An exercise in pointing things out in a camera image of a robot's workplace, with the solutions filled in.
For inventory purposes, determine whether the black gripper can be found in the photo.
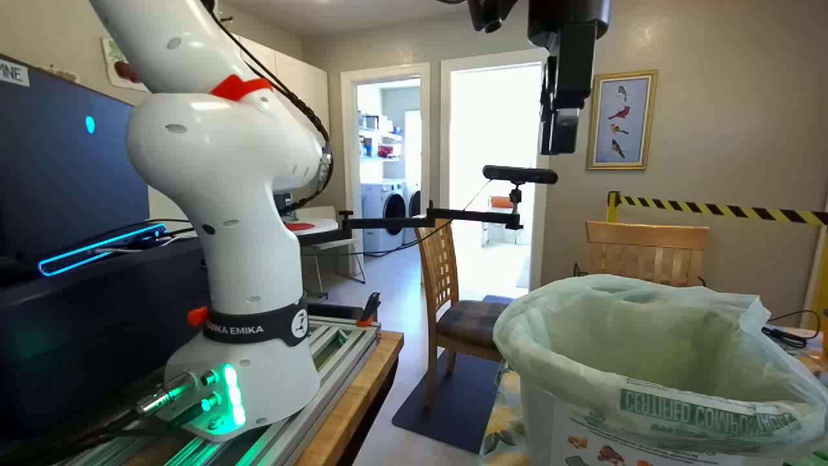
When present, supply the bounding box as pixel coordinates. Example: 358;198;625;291
525;0;613;157

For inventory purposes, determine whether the pale green bin liner bag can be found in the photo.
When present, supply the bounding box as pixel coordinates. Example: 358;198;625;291
490;273;828;462

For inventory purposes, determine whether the white and green bin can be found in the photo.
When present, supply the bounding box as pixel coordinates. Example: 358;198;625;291
517;375;828;466

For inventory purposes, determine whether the wooden lattice-back chair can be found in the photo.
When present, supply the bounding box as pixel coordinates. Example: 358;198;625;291
582;218;711;291

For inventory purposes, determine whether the yellow black caution tape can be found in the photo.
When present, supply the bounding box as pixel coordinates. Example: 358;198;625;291
604;190;828;231

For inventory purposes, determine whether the grey washing machine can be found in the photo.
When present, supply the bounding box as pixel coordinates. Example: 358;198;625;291
361;182;409;253

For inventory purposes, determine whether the wooden chair blue cushion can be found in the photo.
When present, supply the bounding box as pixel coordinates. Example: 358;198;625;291
414;218;522;414

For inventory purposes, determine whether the red clamp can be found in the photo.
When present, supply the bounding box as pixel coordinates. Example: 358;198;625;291
354;291;385;328

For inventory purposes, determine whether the blue floor rug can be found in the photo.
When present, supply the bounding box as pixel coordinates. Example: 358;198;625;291
392;350;504;457

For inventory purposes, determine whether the lemon print tablecloth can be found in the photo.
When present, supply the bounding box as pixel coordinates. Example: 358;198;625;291
476;371;530;466

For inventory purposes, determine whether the black monitor screen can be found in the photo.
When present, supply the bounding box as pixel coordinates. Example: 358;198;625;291
0;54;155;262

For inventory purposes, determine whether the black computer cabinet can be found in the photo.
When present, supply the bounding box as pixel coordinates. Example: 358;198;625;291
0;236;213;445

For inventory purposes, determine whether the black camera on boom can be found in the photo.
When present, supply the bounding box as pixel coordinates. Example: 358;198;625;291
481;164;562;186

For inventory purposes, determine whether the bird picture in frame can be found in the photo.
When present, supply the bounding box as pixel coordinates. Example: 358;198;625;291
584;69;660;174

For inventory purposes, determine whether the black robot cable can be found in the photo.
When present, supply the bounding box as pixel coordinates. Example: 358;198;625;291
203;0;339;218

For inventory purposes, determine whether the black pouch with cable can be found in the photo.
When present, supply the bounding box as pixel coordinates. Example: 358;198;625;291
762;321;816;352

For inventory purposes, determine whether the aluminium rail base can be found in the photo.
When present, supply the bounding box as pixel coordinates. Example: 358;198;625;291
63;313;383;466

